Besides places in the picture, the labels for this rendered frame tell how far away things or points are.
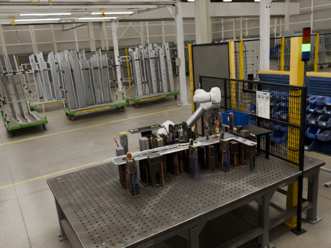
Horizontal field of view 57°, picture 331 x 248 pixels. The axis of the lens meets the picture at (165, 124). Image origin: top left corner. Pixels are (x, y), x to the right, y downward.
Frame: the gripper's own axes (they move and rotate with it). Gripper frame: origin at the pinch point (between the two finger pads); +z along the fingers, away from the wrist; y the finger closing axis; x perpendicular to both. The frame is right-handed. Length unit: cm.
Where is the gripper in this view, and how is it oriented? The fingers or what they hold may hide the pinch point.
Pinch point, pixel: (216, 125)
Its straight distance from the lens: 332.0
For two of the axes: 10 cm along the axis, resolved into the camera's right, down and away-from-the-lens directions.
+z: 0.8, 9.6, 2.5
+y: 4.2, 2.0, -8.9
